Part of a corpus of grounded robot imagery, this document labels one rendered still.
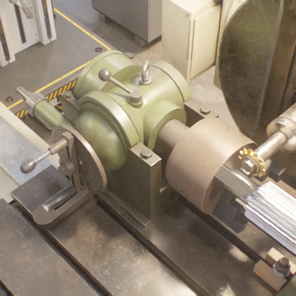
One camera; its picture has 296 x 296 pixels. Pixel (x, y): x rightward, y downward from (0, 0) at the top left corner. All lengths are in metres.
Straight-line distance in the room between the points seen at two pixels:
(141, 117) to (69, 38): 1.81
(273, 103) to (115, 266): 0.53
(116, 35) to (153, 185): 2.36
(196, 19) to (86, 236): 0.61
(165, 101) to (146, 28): 2.06
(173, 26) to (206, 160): 0.47
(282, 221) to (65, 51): 2.02
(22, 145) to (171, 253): 0.80
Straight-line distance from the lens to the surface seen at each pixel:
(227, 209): 1.23
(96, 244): 1.36
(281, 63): 1.25
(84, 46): 2.96
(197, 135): 1.17
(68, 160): 1.26
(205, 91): 3.17
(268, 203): 1.15
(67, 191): 1.33
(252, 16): 1.26
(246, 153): 1.12
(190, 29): 1.44
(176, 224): 1.38
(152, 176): 1.23
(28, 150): 1.92
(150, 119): 1.25
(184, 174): 1.17
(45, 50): 2.97
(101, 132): 1.23
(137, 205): 1.38
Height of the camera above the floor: 2.16
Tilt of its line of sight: 49 degrees down
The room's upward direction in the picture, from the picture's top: straight up
